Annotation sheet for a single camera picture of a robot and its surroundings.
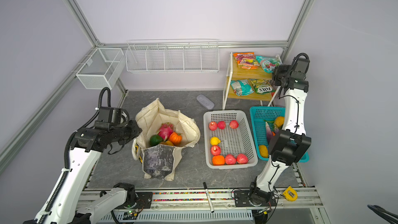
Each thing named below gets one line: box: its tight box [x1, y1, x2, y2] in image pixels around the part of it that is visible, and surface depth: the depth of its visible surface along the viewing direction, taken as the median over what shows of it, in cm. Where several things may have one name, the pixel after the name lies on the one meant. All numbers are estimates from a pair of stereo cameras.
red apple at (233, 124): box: [229, 119, 239, 130], surface depth 98 cm
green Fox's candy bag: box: [248, 78, 276, 95], surface depth 99 cm
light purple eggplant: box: [265, 121, 274, 144], surface depth 96 cm
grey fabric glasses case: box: [195, 93, 215, 110], surface depth 113 cm
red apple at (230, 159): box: [224, 153, 237, 165], surface depth 82 cm
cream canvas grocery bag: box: [131, 98, 201, 181], surface depth 80 cm
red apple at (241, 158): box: [236, 152, 249, 165], surface depth 83 cm
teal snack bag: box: [230, 79, 254, 97], surface depth 98 cm
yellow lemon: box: [209, 136, 222, 146], surface depth 91 cm
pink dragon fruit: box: [157, 122, 175, 142], surface depth 91 cm
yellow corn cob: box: [259, 144, 269, 159], surface depth 86 cm
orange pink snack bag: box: [233, 51, 260, 70], surface depth 88 cm
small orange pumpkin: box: [169, 132, 182, 146], surface depth 89 cm
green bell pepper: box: [149, 134, 163, 147], surface depth 85 cm
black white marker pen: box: [202, 181, 215, 214], surface depth 76 cm
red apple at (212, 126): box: [208, 121, 218, 132], surface depth 98 cm
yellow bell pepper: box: [275, 116, 286, 130], surface depth 98 cm
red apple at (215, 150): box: [210, 144, 222, 156], surface depth 86 cm
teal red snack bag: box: [256, 54, 283, 74], surface depth 84 cm
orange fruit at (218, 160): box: [212, 155, 225, 166], surface depth 82 cm
